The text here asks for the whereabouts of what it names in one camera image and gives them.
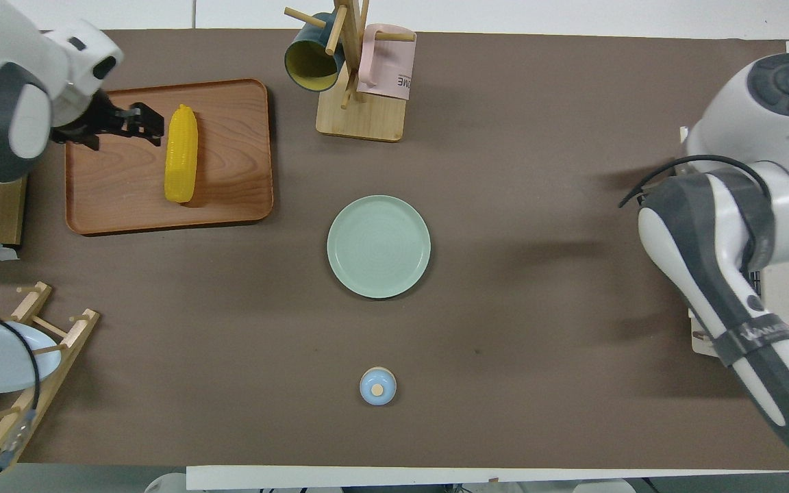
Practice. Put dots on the brown wooden tray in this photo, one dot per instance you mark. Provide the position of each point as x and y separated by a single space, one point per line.
230 192

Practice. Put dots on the wooden plate rack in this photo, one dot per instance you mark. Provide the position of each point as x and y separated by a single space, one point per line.
79 329

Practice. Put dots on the large brown table mat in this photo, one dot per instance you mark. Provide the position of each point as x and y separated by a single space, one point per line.
504 342

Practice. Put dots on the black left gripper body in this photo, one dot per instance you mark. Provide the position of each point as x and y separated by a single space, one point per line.
96 120

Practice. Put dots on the pale green plate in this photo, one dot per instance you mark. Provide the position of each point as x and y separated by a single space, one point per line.
379 246

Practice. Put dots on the yellow corn cob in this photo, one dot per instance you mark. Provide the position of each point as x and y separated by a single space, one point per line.
181 154

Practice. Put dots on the blue bell with wooden knob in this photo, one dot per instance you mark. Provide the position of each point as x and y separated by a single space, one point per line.
377 387

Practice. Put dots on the dark blue mug yellow inside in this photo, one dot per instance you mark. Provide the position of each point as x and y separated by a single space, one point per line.
309 61

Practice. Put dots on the pink mug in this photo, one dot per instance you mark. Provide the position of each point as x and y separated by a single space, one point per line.
387 75

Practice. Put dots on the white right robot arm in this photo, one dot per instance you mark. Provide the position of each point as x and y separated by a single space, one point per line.
709 260

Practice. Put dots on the wooden mug tree stand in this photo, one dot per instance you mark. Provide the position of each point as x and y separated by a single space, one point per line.
367 123

